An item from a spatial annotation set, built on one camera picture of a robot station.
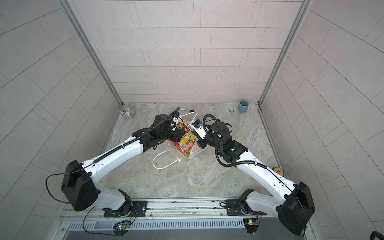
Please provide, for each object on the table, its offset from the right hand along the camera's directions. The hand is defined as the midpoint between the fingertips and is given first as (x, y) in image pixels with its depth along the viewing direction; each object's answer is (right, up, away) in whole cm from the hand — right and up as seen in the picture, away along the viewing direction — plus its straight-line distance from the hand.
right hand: (192, 131), depth 72 cm
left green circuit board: (-30, -40, -8) cm, 51 cm away
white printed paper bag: (+1, -10, 0) cm, 10 cm away
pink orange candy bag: (-2, -5, +5) cm, 8 cm away
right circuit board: (+28, -43, -3) cm, 52 cm away
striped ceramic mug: (-47, +11, +31) cm, 57 cm away
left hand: (-4, 0, +7) cm, 8 cm away
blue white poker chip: (+28, +12, +40) cm, 50 cm away
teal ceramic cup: (+35, +15, +33) cm, 50 cm away
